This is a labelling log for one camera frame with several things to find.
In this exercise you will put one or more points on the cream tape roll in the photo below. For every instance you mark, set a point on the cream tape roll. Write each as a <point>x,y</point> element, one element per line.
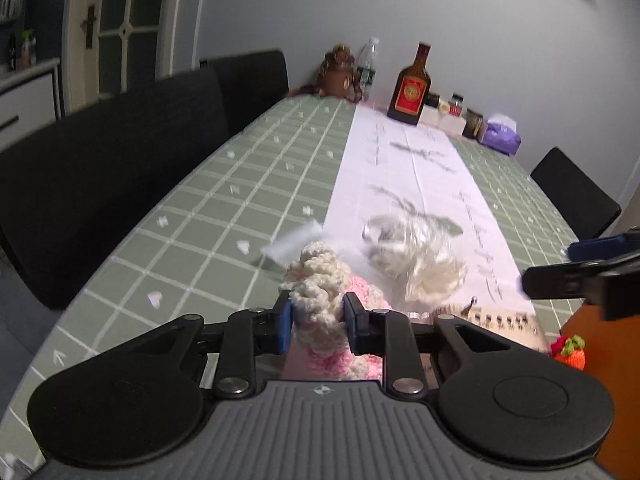
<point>443,107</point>

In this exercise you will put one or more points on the orange cardboard box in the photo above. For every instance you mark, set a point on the orange cardboard box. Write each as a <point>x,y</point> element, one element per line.
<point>615,345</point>

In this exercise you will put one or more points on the small red-label jar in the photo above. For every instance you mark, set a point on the small red-label jar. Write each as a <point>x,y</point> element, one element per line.
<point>455,106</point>

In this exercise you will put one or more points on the black chair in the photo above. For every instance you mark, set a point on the black chair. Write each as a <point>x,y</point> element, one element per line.
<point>100,175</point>
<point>250,90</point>
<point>575,195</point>

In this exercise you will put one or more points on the glass-paned door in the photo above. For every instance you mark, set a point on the glass-paned door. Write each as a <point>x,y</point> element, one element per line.
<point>135,25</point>

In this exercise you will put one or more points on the green checkered tablecloth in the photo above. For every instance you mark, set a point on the green checkered tablecloth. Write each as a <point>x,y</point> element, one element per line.
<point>225,185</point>

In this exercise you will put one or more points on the clear water bottle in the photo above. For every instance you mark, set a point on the clear water bottle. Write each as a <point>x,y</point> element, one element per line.
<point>367,67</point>

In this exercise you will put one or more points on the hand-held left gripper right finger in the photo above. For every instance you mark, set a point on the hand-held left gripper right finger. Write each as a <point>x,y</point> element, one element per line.
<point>352,325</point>

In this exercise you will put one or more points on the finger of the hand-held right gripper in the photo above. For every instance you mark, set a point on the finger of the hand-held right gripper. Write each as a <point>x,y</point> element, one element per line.
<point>600,248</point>
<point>555,282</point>

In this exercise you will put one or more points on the brown liquor bottle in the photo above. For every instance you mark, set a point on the brown liquor bottle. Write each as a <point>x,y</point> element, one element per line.
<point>410,95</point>

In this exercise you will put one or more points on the white cabinet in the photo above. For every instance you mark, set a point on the white cabinet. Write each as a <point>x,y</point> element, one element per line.
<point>27,105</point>

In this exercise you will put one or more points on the pink and white crochet piece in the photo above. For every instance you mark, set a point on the pink and white crochet piece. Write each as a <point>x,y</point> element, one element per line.
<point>320,280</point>

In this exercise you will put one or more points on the red crochet strawberry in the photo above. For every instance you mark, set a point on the red crochet strawberry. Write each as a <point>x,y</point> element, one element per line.
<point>570,357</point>

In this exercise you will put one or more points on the white box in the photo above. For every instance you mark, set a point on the white box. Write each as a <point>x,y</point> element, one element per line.
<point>442,122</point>

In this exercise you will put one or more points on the clear plastic bag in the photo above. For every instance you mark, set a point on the clear plastic bag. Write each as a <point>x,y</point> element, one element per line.
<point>425,260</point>

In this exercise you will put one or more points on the black lidded jar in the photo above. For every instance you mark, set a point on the black lidded jar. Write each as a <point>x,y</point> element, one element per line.
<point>432,100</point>

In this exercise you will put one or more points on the purple tissue pack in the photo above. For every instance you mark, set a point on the purple tissue pack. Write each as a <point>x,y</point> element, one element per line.
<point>500,136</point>

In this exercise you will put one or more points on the brown bear plush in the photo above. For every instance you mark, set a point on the brown bear plush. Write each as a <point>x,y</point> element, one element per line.
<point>340,80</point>

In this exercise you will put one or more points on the white translucent plastic piece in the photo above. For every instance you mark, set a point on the white translucent plastic piece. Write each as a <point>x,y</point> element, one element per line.
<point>295,242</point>

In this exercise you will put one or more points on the small colourful bottle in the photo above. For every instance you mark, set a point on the small colourful bottle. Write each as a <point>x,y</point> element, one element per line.
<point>27,50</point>

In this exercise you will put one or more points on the dark glass jar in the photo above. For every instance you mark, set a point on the dark glass jar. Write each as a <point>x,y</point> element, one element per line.
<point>472,124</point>

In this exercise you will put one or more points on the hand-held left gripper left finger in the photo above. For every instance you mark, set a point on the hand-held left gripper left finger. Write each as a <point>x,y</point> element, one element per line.
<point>283,322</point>

